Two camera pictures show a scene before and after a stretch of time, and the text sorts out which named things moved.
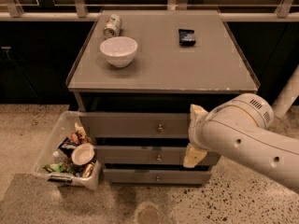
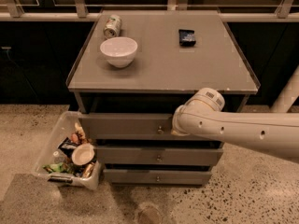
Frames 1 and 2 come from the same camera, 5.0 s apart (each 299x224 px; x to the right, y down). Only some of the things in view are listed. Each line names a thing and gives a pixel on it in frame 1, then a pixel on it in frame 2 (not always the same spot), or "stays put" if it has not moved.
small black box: [187, 37] stays put
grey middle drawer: [151, 156] stays put
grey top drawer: [138, 124] stays put
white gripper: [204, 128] → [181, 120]
